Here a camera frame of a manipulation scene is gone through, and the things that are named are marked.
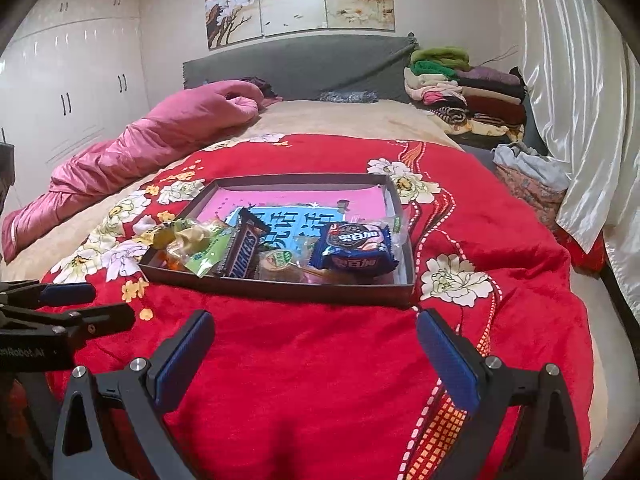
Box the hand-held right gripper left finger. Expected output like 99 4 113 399
52 310 217 480

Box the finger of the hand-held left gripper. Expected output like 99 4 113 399
0 280 97 311
0 304 137 341

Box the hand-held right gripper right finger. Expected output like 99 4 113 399
416 308 586 480

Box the green snack packet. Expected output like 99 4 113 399
185 225 236 278

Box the green yellow candy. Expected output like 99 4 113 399
142 217 201 256

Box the brown chocolate bar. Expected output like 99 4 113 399
216 206 271 278

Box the dark shallow cardboard box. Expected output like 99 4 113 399
139 172 416 310

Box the clear pastry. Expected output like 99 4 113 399
257 247 301 281

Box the clear red candy packet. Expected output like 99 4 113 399
372 215 406 251

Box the blue cookie packet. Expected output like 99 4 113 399
307 221 401 275

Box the red floral blanket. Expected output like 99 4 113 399
40 132 591 480

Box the pink quilt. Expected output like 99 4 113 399
0 80 261 263

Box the crumpled cloth pile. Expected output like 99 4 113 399
492 141 573 231

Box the white wardrobe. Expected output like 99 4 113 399
0 0 151 211

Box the beige bed sheet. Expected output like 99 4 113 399
0 99 466 281

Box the stack of folded clothes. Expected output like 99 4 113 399
404 46 528 143

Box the dark cloth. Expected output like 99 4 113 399
237 76 283 108

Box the patterned pillow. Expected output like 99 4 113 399
319 89 378 105

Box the white satin curtain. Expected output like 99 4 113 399
515 0 640 271

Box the grey headboard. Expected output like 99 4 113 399
182 32 421 103

